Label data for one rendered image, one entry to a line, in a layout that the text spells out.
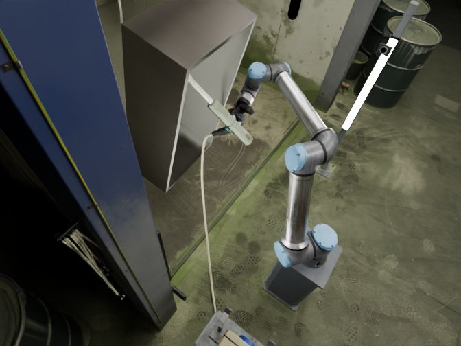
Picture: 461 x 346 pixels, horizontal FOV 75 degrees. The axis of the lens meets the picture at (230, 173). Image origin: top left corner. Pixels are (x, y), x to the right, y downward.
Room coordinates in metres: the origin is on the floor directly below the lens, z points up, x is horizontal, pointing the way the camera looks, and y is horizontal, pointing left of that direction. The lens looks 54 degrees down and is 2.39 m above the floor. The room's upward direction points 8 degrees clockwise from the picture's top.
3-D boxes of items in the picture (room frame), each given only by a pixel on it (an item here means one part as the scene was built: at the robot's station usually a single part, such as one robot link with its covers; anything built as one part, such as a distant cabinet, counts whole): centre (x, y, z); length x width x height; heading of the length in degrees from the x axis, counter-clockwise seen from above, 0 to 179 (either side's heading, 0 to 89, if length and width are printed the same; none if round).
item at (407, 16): (1.99, -0.94, 0.82); 0.05 x 0.05 x 1.64; 62
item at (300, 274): (0.76, -0.57, 0.32); 0.31 x 0.31 x 0.64; 62
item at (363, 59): (3.69, -1.41, 0.14); 0.31 x 0.29 x 0.28; 152
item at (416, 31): (3.33, -1.72, 0.86); 0.54 x 0.54 x 0.01
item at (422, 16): (3.98, -1.78, 0.44); 0.59 x 0.58 x 0.89; 53
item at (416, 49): (3.32, -1.71, 0.44); 0.59 x 0.58 x 0.89; 166
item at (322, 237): (0.76, -0.56, 0.83); 0.17 x 0.15 x 0.18; 116
